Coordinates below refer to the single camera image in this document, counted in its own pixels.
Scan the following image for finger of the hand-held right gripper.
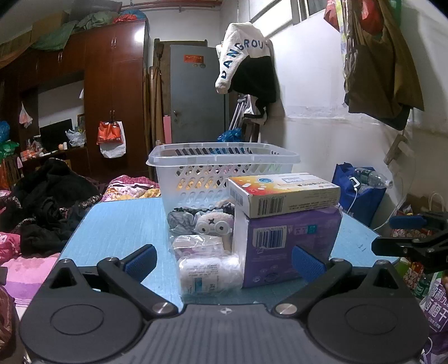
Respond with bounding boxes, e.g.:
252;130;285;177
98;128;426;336
389;210;448;239
371;235;438;260

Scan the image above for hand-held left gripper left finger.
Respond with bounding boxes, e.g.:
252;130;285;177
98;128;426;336
45;244;178;319

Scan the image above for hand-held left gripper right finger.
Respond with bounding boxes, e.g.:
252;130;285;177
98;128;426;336
272;245;403;318

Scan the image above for purple package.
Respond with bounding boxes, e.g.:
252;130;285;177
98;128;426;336
233;206;343;288

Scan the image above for clear plastic packet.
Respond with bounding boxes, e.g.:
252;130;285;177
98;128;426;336
171;234;225;260

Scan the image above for grey scrunchie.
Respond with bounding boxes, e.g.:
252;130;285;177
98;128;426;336
167;206;211;236

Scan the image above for white and orange medicine box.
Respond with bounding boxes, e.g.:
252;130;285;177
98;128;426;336
227;172;341;218

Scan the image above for white gauze roll pack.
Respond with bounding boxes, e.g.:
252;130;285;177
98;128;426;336
178;255;243;299

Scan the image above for small white plush toy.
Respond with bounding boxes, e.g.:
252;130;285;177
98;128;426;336
194;203;235;253

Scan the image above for clear plastic basket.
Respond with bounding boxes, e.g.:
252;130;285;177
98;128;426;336
146;142;302;216

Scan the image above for printed purple carton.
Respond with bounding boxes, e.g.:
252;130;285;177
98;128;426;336
402;259;448;364

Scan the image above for clear plastic bottle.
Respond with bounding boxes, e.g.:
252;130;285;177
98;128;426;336
353;167;393;188

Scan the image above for blue shopping bag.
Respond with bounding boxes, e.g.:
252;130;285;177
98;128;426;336
332;163;387;228

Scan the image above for floral blanket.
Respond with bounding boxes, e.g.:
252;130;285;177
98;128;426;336
101;175;162;202

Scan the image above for pile of dark clothes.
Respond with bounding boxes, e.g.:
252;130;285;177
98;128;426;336
0;158;103;258

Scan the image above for pink blanket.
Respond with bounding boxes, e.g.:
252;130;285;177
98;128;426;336
0;231;61;307

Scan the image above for orange plastic bag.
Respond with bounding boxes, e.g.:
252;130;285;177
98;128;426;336
97;121;120;145

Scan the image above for crumpled white plastic bag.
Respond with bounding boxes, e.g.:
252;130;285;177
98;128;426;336
66;128;86;148

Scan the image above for olive cloth bag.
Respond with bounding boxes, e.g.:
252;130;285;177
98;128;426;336
344;5;426;131

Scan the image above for blue plastic bag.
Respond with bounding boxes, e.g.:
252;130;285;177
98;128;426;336
217;129;244;143

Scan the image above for black monitor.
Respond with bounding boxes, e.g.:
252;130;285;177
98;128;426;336
39;119;73;152

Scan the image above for metal crutches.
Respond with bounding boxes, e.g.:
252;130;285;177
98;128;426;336
228;94;253;132

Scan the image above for grey metal door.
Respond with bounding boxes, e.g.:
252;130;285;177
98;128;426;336
170;45;230;145

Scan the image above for brown wooden wardrobe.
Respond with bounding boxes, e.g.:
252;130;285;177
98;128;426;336
0;19;149;183

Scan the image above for pink and white plastic bag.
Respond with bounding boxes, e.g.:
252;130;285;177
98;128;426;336
19;103;33;129

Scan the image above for black hanging garment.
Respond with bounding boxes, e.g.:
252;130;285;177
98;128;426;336
231;56;277;106

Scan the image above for red hanging bag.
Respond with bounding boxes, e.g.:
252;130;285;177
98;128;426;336
324;0;384;36

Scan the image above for window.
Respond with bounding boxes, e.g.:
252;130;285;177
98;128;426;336
290;0;330;25

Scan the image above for white lettered hoodie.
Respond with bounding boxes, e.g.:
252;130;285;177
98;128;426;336
215;22;272;94

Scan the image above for green cloth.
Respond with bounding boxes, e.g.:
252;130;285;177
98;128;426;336
30;19;117;52

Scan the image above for metal hanging rod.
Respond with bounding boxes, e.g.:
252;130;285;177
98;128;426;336
250;0;292;24

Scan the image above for red ceiling pipe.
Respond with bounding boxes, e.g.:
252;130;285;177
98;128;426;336
119;0;225;10

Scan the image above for wooden wall bracket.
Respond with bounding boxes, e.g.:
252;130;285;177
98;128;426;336
384;133;409;166

